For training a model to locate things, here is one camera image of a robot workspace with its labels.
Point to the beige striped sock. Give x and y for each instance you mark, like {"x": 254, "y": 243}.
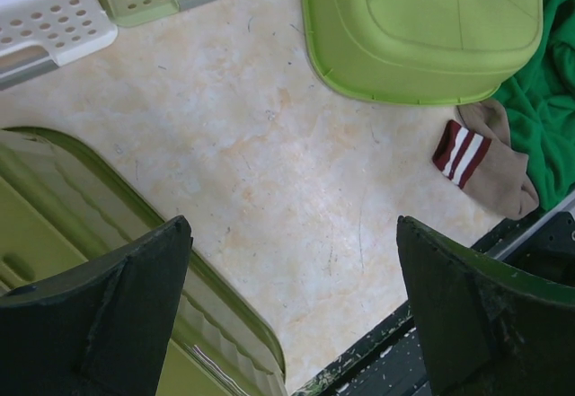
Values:
{"x": 475, "y": 153}

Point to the aluminium base extrusion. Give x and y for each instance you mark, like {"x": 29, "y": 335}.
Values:
{"x": 512, "y": 242}

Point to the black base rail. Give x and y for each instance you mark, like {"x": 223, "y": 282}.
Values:
{"x": 388, "y": 360}

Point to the green plastic tub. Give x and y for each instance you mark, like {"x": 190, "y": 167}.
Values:
{"x": 62, "y": 205}

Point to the green tub lid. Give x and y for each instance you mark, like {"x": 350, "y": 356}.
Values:
{"x": 420, "y": 52}

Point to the white basket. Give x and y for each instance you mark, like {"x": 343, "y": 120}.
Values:
{"x": 40, "y": 36}

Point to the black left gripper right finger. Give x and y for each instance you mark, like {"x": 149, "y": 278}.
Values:
{"x": 491, "y": 327}

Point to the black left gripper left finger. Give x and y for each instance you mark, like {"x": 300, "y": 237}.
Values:
{"x": 100, "y": 328}

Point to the green cloth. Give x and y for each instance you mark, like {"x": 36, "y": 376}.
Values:
{"x": 539, "y": 100}

